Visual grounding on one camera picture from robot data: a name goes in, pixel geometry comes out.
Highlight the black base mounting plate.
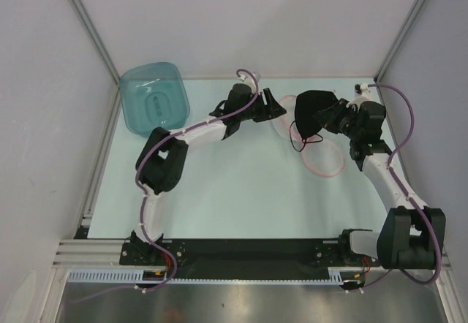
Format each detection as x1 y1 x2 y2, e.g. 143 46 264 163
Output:
119 235 380 282

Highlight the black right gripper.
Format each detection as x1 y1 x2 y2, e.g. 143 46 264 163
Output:
314 98 362 140

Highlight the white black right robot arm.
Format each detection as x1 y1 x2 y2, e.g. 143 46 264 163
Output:
314 96 446 270

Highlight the aluminium left corner post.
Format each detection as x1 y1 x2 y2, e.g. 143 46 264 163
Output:
54 0 121 83

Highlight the pink mesh laundry bag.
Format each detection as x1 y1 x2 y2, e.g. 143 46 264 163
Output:
272 95 344 178

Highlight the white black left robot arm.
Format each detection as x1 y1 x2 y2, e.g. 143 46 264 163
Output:
130 84 286 265

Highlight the aluminium corner post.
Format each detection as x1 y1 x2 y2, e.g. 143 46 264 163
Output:
374 0 428 82
54 0 121 83

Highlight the aluminium front frame rail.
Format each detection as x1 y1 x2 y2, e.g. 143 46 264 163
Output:
50 238 453 270

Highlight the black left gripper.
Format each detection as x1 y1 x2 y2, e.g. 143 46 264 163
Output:
237 88 285 123

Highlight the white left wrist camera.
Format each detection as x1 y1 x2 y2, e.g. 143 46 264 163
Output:
238 72 261 87

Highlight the aluminium right corner post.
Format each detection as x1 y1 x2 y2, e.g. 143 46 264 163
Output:
374 0 428 82

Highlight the white slotted cable duct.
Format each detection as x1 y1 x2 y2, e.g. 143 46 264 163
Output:
67 268 364 286

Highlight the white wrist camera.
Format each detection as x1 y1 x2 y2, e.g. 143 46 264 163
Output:
238 72 261 87
350 83 373 108

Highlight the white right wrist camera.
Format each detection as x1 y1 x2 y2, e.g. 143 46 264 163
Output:
350 83 373 108

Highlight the teal plastic tub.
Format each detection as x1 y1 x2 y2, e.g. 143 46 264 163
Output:
119 62 190 137

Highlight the black bra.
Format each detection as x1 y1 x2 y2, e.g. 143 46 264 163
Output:
288 90 338 153

